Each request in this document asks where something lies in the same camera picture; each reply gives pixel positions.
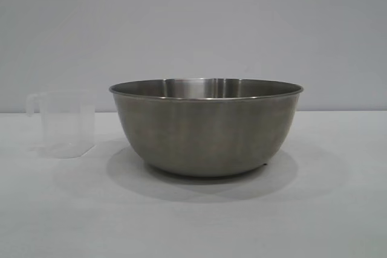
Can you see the stainless steel mixing bowl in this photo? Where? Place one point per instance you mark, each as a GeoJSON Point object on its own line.
{"type": "Point", "coordinates": [205, 131]}

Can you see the clear plastic measuring cup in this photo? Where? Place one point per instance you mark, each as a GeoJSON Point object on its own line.
{"type": "Point", "coordinates": [63, 128]}

